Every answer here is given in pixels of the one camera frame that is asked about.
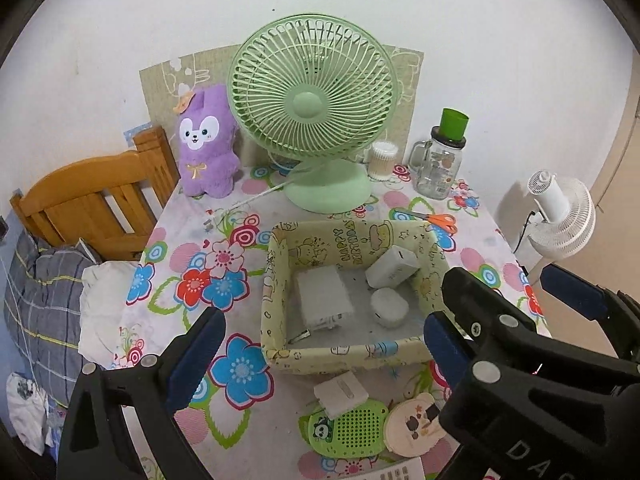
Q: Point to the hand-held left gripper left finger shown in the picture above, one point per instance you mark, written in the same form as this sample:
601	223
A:
195	355

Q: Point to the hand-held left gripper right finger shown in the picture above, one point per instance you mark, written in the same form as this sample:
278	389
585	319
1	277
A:
442	350

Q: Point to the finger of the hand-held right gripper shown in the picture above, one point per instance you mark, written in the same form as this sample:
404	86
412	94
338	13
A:
480	300
575	290

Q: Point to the white rounded earbud case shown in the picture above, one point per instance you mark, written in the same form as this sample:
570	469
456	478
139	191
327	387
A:
387	307

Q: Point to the round cream bear compact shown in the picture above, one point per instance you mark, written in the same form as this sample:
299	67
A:
410	425

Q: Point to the white plug charger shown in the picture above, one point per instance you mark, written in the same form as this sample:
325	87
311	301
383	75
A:
392	267

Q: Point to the white square adapter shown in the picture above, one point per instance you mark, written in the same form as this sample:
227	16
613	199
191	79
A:
342	392

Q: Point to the yellow printed storage box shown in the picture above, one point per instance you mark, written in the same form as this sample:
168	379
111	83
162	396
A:
325	360

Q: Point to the green perforated panda case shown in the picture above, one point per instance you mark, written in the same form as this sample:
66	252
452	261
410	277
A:
350	427

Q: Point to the white remote control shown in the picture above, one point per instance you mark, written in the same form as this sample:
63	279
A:
400	472

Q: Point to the white rectangular power adapter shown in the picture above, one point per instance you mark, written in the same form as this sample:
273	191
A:
322	295

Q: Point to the white floor fan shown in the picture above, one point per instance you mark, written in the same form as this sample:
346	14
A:
565	220

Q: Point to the floral tablecloth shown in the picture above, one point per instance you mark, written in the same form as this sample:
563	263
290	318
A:
165	260

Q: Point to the glass mug jar green lid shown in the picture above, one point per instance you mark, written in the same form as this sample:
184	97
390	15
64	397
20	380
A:
440	170

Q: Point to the grey plaid pillow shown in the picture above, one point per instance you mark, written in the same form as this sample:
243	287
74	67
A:
45	300

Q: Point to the cotton swab jar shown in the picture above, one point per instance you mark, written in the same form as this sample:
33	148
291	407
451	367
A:
382	160

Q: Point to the white printed cloth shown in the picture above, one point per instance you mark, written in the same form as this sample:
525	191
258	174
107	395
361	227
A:
25	405

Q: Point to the purple plush bunny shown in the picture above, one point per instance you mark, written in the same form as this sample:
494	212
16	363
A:
207	160

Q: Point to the wooden bed headboard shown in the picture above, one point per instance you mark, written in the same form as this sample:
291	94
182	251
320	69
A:
75	195

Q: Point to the light blue paper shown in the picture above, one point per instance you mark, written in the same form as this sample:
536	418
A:
136	131

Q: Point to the green desk fan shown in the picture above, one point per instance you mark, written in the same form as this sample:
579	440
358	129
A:
310	105

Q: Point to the beige printed cardboard board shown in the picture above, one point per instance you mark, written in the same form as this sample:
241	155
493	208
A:
160	90

